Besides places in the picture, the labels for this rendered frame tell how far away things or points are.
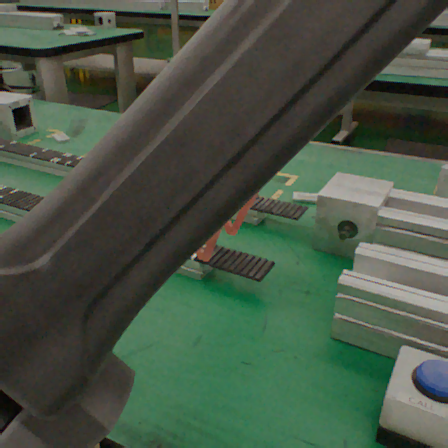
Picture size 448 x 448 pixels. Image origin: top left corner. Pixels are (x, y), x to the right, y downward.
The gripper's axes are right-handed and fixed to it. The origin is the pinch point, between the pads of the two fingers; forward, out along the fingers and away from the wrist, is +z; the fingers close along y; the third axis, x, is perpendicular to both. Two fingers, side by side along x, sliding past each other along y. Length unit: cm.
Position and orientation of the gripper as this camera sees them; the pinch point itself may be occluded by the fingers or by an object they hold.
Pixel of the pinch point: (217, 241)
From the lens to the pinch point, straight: 67.4
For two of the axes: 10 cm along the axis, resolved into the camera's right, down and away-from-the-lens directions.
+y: 4.9, -4.3, 7.6
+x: -8.7, -2.4, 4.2
